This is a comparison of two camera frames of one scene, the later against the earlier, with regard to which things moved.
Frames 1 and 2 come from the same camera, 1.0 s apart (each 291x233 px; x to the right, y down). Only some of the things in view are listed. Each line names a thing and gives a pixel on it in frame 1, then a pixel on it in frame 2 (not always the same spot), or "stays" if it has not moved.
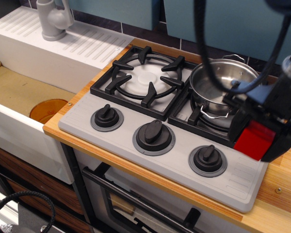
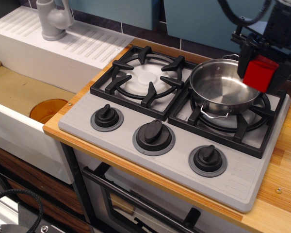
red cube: [253, 140] → [259, 73]
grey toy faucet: [54, 22] stays
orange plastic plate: [43, 110] stays
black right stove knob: [208, 161] stays
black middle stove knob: [154, 139] stays
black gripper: [252, 99] → [289, 60]
